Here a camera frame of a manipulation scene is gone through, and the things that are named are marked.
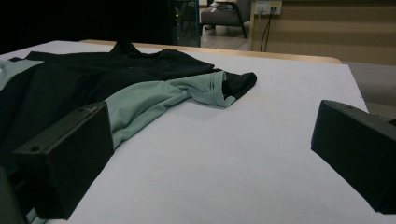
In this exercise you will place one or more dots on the grey armchair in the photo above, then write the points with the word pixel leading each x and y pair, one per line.
pixel 218 17

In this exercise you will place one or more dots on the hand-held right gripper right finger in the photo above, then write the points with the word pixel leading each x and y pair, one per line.
pixel 358 149

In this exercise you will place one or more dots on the dark glass cabinet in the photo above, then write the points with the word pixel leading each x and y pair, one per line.
pixel 188 21

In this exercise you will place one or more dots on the black and green shirt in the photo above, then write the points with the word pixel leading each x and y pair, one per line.
pixel 93 71

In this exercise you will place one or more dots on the wall socket panel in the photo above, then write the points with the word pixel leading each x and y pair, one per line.
pixel 264 6

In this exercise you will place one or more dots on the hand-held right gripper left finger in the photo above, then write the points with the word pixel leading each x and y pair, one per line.
pixel 65 161

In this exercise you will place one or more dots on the white table sheet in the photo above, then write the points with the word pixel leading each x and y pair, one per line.
pixel 218 155

